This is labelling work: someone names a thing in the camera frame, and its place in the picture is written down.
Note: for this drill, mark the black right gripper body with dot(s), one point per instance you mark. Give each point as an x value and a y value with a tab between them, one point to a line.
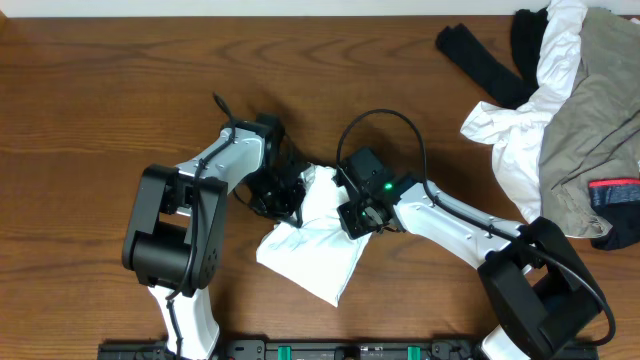
356	220

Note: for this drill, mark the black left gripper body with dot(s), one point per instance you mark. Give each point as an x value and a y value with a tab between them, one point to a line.
272	195

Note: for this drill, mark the white t-shirt with black logo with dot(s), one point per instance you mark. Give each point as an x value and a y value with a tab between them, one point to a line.
319	256

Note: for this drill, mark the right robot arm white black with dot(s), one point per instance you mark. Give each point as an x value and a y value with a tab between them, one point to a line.
539	288

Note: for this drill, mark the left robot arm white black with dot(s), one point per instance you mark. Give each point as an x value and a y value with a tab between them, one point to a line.
177	225

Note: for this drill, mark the white shirt in pile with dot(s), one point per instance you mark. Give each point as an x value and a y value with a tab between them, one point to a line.
516	135

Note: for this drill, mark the black garment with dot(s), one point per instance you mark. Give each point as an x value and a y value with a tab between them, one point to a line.
508	89

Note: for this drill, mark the khaki grey garment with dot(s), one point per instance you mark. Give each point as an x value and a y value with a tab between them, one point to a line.
595	134

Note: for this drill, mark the navy garment with red band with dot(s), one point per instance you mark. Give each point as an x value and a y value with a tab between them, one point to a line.
617	201

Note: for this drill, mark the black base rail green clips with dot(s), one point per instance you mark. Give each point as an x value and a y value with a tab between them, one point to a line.
256	349

